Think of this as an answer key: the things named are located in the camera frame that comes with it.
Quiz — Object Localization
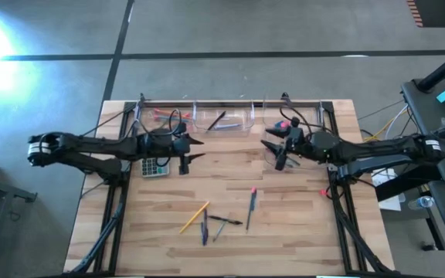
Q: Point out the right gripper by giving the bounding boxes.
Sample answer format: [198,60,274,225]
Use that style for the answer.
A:
[260,117,318,171]

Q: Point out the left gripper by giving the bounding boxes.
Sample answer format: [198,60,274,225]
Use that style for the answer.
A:
[144,129,206,175]

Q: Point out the yellow pencil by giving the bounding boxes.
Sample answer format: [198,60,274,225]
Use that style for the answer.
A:
[178,201,211,235]

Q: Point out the dark teal pencil pink eraser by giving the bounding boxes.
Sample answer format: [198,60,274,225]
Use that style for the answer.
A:
[245,188,256,232]

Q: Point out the black gel pen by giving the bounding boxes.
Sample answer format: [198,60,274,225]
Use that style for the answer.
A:
[207,215,243,225]

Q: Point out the clear plastic bin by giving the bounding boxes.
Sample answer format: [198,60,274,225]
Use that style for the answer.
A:
[133,100,197,136]
[193,99,256,136]
[261,99,324,133]
[263,126,328,171]

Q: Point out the grey desk calculator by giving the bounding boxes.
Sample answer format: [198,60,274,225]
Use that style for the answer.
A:
[141,156,171,178]

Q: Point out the white paper sheet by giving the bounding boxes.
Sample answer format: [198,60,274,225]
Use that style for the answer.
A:
[371,168,406,212]

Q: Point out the black desk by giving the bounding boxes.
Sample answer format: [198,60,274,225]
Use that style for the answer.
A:
[401,75,445,278]

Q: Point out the clear water bottle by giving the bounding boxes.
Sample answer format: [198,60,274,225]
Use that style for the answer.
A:
[407,195,435,211]

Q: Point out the black monitor pole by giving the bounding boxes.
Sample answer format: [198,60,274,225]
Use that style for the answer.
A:
[416,45,445,93]

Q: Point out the black side table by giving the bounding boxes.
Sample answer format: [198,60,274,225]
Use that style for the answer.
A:
[0,153,38,236]

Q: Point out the hazard striped floor mat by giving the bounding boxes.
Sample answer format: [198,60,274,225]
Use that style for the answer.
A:
[406,0,445,29]

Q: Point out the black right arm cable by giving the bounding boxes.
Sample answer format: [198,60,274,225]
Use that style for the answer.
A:
[279,106,335,136]

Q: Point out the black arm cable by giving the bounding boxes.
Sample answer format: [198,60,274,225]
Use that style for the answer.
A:
[279,106,335,136]
[129,109,183,168]

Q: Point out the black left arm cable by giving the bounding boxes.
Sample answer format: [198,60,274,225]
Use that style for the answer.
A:
[129,109,183,168]

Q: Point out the yellow cable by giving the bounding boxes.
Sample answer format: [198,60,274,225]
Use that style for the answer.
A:
[361,111,409,144]

